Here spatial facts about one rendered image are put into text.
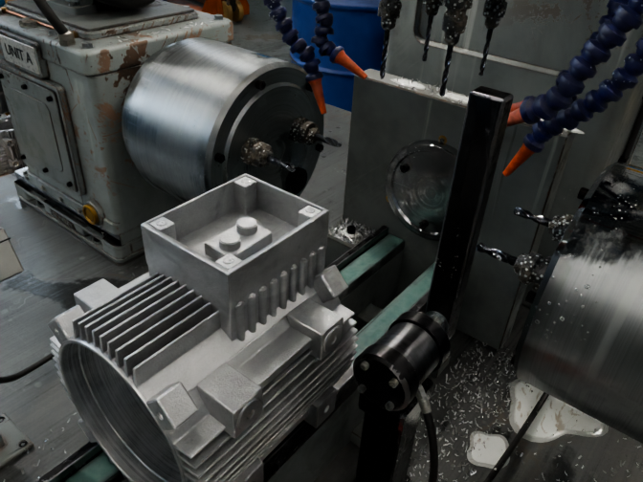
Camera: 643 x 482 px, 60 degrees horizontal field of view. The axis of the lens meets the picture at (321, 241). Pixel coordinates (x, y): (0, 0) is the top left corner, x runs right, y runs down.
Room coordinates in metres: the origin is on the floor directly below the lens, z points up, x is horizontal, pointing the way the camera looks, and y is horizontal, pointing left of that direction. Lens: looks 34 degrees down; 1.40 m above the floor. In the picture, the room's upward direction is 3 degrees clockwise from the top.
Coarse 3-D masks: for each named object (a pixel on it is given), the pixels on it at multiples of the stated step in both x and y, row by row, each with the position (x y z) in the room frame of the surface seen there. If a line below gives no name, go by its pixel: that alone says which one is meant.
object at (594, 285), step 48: (624, 192) 0.45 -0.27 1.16; (576, 240) 0.41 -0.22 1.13; (624, 240) 0.40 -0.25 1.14; (576, 288) 0.38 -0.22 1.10; (624, 288) 0.37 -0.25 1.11; (528, 336) 0.38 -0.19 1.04; (576, 336) 0.36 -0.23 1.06; (624, 336) 0.35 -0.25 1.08; (576, 384) 0.35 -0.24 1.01; (624, 384) 0.33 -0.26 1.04; (624, 432) 0.34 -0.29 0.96
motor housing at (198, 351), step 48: (144, 288) 0.34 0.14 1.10; (96, 336) 0.29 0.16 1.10; (144, 336) 0.29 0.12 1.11; (192, 336) 0.30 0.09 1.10; (288, 336) 0.34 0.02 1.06; (96, 384) 0.34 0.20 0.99; (144, 384) 0.26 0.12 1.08; (192, 384) 0.28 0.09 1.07; (288, 384) 0.31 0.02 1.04; (96, 432) 0.31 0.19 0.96; (144, 432) 0.32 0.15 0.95; (192, 432) 0.25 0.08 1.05; (288, 432) 0.32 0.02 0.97; (144, 480) 0.28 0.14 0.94; (192, 480) 0.23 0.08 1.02
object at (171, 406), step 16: (336, 272) 0.40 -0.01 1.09; (320, 288) 0.39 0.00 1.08; (336, 288) 0.39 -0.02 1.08; (64, 320) 0.32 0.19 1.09; (64, 336) 0.31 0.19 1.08; (176, 384) 0.26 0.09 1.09; (160, 400) 0.24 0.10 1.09; (176, 400) 0.25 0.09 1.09; (192, 400) 0.25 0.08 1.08; (160, 416) 0.24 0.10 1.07; (176, 416) 0.24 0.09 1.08
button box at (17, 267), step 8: (0, 232) 0.45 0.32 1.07; (0, 240) 0.45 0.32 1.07; (8, 240) 0.45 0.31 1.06; (0, 248) 0.44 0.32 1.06; (8, 248) 0.45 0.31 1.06; (0, 256) 0.44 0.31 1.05; (8, 256) 0.44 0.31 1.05; (16, 256) 0.45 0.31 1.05; (0, 264) 0.43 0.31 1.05; (8, 264) 0.44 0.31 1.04; (16, 264) 0.44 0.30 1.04; (0, 272) 0.43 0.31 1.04; (8, 272) 0.43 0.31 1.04; (16, 272) 0.44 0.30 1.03; (0, 280) 0.43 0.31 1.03
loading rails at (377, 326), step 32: (352, 256) 0.65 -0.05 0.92; (384, 256) 0.66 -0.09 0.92; (352, 288) 0.60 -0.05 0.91; (384, 288) 0.67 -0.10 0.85; (416, 288) 0.60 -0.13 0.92; (384, 320) 0.53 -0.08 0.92; (352, 384) 0.43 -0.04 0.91; (352, 416) 0.43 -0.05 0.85; (96, 448) 0.32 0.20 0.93; (288, 448) 0.34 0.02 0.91; (320, 448) 0.38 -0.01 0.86; (64, 480) 0.29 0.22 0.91; (96, 480) 0.29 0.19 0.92; (288, 480) 0.34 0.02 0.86
